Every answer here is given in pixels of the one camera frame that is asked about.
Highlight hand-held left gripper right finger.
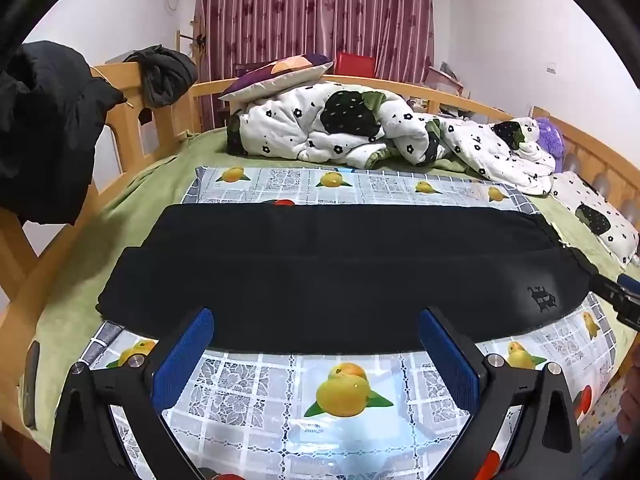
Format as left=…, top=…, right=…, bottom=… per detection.
left=419, top=307, right=583, bottom=480

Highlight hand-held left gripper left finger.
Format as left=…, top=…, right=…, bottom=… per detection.
left=50, top=306, right=216, bottom=480

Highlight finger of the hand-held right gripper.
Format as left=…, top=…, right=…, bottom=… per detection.
left=590, top=272, right=640, bottom=333

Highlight black pants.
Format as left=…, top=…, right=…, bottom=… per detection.
left=96, top=201, right=601, bottom=353

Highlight fruit print plastic sheet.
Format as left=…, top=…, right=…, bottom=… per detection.
left=75, top=165, right=621, bottom=480

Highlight white floral pillow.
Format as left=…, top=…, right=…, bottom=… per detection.
left=550, top=171, right=640, bottom=268

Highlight purple plush toy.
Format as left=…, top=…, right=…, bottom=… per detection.
left=532, top=117, right=566, bottom=163

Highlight white floral quilt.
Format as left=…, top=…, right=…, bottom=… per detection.
left=226, top=82, right=557, bottom=197

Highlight black jacket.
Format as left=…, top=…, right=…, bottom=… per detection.
left=0, top=40, right=126, bottom=226

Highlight dark grey garment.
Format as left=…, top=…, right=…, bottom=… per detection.
left=122, top=44, right=198, bottom=109

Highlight purple patterned pillow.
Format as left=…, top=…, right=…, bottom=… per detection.
left=218, top=53, right=335, bottom=102

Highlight red box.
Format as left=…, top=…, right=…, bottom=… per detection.
left=334, top=51, right=376, bottom=77

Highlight wooden coat rack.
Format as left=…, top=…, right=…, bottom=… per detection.
left=176, top=10, right=208, bottom=133

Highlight maroon floral curtain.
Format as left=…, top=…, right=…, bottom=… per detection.
left=197, top=0, right=435, bottom=83

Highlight wooden bed frame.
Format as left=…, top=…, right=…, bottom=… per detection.
left=0, top=57, right=640, bottom=480

